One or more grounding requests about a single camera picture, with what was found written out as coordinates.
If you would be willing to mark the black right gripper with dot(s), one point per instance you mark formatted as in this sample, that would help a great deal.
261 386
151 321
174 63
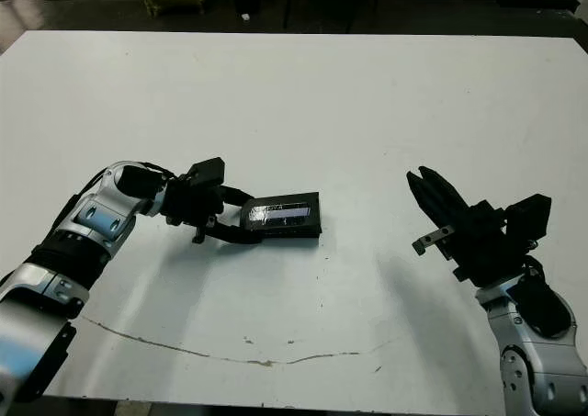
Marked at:
487 246

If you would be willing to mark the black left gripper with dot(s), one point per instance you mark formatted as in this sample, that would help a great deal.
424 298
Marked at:
193 205

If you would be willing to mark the black box lid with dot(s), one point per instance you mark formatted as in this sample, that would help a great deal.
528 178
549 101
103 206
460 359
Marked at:
280 214

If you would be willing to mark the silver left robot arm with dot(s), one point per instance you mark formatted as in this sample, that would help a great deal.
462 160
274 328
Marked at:
101 218

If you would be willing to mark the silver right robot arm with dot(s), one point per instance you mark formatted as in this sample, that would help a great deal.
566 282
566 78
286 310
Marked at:
542 356

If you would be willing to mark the black box base white insert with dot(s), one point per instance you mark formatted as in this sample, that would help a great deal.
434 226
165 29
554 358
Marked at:
294 242

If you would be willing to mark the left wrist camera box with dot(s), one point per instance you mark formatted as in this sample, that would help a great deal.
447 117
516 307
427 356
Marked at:
206 172

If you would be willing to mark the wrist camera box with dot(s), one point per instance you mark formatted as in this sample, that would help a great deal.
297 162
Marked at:
206 172
528 221

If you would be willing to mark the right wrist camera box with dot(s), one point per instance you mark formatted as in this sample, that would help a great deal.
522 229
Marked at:
528 221

